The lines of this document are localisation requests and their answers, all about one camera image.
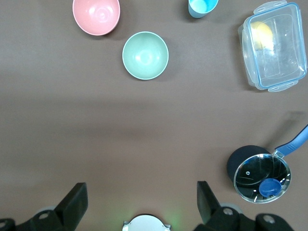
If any clear plastic lidded container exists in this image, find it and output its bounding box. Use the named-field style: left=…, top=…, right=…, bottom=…
left=237, top=0, right=308, bottom=92

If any black saucepan blue handle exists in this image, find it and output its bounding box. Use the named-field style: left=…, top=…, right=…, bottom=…
left=226, top=124, right=308, bottom=191

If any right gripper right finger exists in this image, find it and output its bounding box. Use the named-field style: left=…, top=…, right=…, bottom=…
left=193, top=180, right=293, bottom=231

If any light blue cup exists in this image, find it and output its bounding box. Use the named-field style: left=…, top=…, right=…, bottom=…
left=187, top=0, right=219, bottom=19

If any pink bowl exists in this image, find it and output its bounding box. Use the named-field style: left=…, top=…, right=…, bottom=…
left=72, top=0, right=121, bottom=36

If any pale green bowl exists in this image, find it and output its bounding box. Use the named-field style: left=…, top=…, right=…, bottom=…
left=122, top=31, right=169, bottom=80

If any brown tablecloth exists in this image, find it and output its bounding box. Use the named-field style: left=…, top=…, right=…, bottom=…
left=0, top=0, right=308, bottom=231

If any yellow lemon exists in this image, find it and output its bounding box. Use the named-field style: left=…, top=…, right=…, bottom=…
left=250, top=21, right=275, bottom=51

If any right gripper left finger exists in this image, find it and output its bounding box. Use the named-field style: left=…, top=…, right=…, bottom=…
left=0, top=182, right=89, bottom=231

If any glass lid blue knob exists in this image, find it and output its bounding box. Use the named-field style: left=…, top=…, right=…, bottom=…
left=233, top=153, right=292, bottom=205

